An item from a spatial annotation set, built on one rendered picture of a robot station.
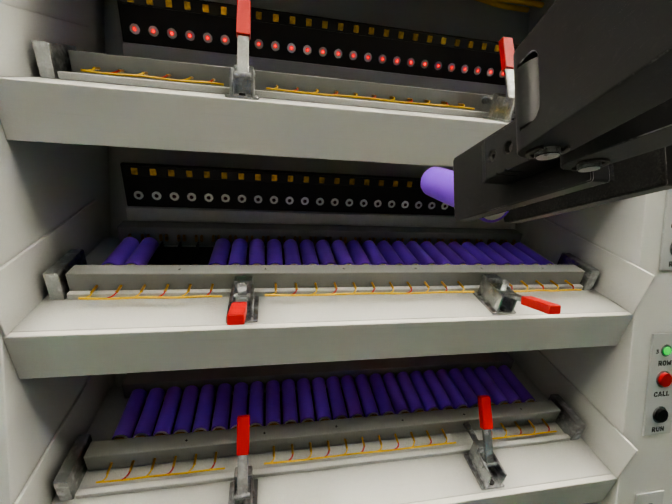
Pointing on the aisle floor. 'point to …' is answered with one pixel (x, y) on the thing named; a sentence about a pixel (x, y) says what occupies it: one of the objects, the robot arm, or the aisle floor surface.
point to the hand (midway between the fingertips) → (541, 168)
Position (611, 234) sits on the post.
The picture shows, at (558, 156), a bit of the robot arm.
